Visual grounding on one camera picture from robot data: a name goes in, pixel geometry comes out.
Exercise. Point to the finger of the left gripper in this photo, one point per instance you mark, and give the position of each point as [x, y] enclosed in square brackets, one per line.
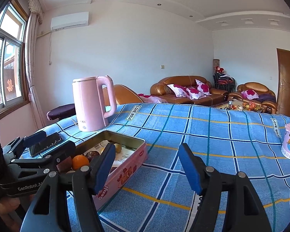
[16, 147]
[54, 158]

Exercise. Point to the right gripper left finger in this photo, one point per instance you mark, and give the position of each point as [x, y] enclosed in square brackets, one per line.
[49, 210]

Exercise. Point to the large orange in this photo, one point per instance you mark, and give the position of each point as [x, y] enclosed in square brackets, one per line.
[79, 161]

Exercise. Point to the left hand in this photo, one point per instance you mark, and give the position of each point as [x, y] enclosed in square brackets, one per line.
[8, 205]

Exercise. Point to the purple passion fruit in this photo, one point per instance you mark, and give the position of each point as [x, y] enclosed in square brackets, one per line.
[65, 165]

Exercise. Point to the black smartphone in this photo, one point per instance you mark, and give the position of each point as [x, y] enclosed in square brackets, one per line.
[45, 144]

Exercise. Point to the purple stool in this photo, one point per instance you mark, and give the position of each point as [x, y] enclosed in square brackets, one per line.
[61, 112]

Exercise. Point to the pink metal tin box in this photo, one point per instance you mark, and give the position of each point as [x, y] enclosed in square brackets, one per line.
[133, 154]

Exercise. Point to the yellow green small fruit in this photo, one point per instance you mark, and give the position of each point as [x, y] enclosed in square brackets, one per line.
[118, 148]

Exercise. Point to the pink electric kettle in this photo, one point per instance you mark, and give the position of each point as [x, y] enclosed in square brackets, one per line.
[90, 104]

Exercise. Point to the blue plaid tablecloth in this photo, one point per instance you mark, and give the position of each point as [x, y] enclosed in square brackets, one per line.
[207, 169]

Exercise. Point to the brown leather chair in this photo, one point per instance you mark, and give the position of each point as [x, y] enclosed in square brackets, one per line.
[125, 95]

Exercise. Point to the coffee table with items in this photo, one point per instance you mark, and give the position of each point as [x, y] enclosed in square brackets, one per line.
[238, 105]

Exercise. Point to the armchair floral pillow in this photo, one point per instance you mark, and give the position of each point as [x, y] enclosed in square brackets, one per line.
[249, 94]

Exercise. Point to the brown leather armchair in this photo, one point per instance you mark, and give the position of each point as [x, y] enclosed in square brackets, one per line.
[257, 93]

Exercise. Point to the brown leather sofa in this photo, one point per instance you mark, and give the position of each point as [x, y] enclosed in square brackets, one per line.
[161, 90]

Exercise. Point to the stacked dark chairs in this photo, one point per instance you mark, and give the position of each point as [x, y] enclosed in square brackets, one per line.
[223, 82]

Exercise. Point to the white pink floral pillow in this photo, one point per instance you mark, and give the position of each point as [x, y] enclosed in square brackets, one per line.
[179, 91]

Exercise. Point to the white air conditioner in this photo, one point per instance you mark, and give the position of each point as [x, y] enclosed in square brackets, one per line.
[70, 21]

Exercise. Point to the brown wooden door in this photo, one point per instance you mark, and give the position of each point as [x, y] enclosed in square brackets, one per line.
[284, 81]

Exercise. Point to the pink curtain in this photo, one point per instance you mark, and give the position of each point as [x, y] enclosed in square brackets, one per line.
[34, 21]

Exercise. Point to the window with frame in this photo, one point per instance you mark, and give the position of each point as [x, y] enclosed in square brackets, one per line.
[13, 83]

